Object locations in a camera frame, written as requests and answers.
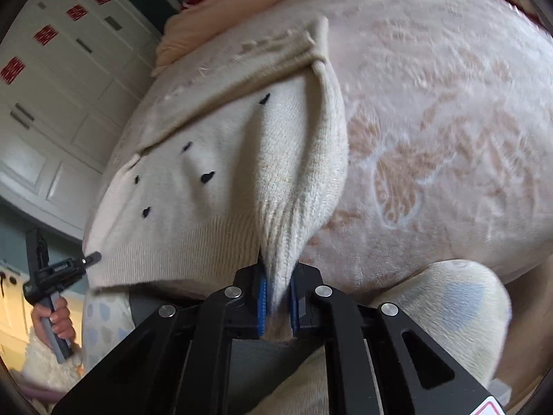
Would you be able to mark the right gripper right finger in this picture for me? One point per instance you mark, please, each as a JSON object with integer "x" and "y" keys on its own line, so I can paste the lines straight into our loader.
{"x": 378, "y": 360}

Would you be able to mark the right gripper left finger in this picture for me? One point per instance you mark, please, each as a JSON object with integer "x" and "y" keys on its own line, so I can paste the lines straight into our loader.
{"x": 177, "y": 361}

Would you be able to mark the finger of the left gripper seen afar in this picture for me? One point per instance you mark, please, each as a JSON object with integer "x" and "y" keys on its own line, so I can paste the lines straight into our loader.
{"x": 91, "y": 259}

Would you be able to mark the cream knit sweater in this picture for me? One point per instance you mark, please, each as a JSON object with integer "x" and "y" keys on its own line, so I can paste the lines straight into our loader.
{"x": 238, "y": 153}

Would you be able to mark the person's left hand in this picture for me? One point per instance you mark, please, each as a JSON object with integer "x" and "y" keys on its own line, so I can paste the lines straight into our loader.
{"x": 59, "y": 318}

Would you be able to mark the dotted white pajama trousers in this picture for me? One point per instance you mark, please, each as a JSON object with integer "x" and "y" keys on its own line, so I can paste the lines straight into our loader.
{"x": 461, "y": 304}

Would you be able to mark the white wardrobe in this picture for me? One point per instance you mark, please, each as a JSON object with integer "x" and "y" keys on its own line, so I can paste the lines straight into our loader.
{"x": 72, "y": 73}

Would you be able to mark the pink floral bed blanket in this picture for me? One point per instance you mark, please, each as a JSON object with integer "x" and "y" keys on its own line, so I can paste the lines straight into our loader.
{"x": 448, "y": 107}

